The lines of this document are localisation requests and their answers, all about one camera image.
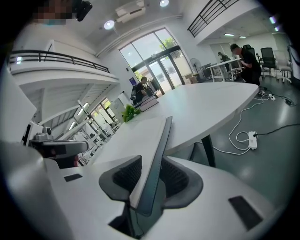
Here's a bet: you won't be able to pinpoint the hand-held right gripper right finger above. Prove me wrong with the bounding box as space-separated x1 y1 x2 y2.
145 156 282 240

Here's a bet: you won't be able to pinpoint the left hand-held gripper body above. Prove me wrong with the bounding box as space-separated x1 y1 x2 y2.
4 67 89 169

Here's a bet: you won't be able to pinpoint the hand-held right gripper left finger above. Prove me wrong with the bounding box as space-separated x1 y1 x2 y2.
57 155 143 240

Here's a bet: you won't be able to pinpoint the grey rectangular sheet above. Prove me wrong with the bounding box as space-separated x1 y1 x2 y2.
90 115 173 218

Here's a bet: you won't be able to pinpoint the white shelving unit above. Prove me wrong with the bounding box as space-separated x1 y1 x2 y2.
37 100 122 165

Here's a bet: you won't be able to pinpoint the green leafy sprig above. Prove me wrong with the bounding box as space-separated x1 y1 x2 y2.
121 104 141 123

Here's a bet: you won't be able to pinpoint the dark red hardcover book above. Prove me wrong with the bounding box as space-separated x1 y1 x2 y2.
140 95 159 113

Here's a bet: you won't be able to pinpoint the black balcony railing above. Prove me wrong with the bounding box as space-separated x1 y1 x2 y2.
8 50 111 74
187 0 241 38

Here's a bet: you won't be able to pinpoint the clothes rack with garments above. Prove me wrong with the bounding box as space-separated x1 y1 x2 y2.
147 77 162 94

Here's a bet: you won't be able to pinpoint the black standing fan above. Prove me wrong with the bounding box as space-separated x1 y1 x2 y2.
189 57 207 83

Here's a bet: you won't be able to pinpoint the glass entrance doors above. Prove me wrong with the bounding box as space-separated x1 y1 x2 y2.
119 28 192 96

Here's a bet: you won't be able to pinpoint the white desk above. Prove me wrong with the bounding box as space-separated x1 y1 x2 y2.
206 58 244 83

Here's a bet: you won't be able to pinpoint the person's head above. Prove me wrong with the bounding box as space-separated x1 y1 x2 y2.
31 0 78 25

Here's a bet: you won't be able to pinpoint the black headrest office chair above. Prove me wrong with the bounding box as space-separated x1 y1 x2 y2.
242 44 256 59

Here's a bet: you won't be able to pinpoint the black mesh office chair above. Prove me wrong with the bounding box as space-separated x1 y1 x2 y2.
260 47 277 75

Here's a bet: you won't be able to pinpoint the ceiling air conditioner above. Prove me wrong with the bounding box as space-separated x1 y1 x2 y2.
114 0 146 23

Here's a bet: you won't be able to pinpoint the white office chair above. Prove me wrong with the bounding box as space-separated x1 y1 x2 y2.
274 50 293 83

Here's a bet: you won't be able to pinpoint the small grey fisheye camera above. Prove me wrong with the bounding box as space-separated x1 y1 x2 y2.
35 126 53 141

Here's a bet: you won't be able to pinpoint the white floor cable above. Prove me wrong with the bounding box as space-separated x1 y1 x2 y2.
228 95 270 156

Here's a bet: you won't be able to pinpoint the black floor cable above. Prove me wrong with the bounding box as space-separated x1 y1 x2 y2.
255 123 300 136

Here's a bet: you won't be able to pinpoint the black head-worn camera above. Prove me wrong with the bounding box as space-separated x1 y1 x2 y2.
71 0 93 22

